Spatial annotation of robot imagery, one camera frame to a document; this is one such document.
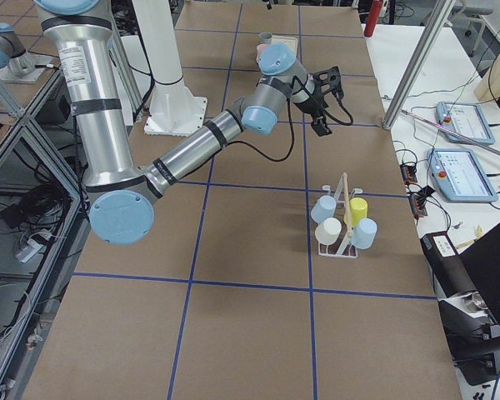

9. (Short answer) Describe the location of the grey plastic cup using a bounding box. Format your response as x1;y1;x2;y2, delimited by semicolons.
258;32;273;45

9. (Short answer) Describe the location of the pink plastic cup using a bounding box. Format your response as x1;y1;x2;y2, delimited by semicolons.
256;43;268;63

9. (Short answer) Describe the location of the light blue plastic cup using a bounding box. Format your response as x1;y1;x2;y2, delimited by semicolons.
352;217;378;250
310;195;337;224

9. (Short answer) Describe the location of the yellow plastic cup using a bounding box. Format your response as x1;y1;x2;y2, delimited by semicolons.
349;197;368;227

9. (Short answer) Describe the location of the white plastic cup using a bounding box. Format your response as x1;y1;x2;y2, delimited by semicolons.
315;217;342;246

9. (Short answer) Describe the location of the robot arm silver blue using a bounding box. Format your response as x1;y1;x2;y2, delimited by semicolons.
36;1;343;245

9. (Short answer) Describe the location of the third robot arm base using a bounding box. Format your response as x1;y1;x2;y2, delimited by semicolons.
0;22;43;83

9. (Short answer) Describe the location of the cream bunny tray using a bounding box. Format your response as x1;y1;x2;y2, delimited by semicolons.
258;35;298;66

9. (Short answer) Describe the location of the red bottle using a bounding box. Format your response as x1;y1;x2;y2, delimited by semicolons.
363;0;383;38

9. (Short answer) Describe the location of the near teach pendant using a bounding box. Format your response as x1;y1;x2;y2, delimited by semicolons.
427;148;498;203

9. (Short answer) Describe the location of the teach pendant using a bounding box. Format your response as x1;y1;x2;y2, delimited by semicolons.
427;148;498;203
436;102;495;145

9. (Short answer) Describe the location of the far teach pendant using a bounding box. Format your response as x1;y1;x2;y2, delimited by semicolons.
436;102;495;145

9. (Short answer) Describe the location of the grey office chair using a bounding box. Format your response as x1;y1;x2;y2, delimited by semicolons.
448;0;493;57

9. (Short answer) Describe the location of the metal rod on table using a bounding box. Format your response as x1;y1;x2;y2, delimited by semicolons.
401;108;500;164

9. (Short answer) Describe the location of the black label printer box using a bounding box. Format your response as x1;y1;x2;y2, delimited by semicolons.
420;231;477;298

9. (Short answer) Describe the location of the black computer monitor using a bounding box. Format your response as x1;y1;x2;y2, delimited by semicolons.
458;212;500;355

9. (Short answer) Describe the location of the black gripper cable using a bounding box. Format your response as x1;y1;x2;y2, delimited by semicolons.
228;77;354;163

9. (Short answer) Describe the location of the white wire cup rack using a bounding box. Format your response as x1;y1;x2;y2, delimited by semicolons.
317;172;363;259

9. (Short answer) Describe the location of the white central pedestal column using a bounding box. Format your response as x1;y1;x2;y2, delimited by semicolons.
132;0;208;137

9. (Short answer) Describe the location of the aluminium frame post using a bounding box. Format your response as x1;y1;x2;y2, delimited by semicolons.
382;0;456;130

